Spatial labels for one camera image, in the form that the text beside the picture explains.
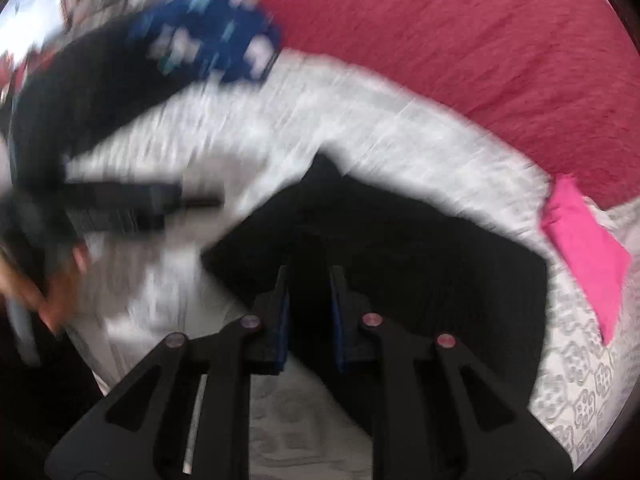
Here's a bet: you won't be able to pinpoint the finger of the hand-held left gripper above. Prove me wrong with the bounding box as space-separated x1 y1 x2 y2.
142 182 222 235

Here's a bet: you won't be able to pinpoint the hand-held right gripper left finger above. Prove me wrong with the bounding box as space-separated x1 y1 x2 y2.
45 264 292 480

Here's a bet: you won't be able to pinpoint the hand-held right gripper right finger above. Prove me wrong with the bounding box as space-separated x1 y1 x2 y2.
327 264 574 480

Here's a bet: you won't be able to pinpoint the black pants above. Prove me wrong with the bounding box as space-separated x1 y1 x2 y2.
200 152 551 441

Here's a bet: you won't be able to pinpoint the person's left hand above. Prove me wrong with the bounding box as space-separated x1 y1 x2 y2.
0 244 92 337

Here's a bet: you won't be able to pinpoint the dark cloth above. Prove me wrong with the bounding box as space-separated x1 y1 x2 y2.
10 30 211 191

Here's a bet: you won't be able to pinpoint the blue star print cloth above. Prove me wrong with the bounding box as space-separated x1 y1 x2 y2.
125 0 283 86

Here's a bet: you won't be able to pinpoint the person's dark clothing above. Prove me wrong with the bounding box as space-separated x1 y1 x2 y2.
0 305 108 480

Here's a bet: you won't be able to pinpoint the white patterned bed sheet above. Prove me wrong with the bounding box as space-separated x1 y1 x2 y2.
65 50 631 480

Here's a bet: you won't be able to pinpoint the pink garment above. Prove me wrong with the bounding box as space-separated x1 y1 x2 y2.
540 172 633 346

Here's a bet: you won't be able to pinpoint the red textured blanket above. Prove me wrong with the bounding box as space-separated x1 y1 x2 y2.
220 0 640 211

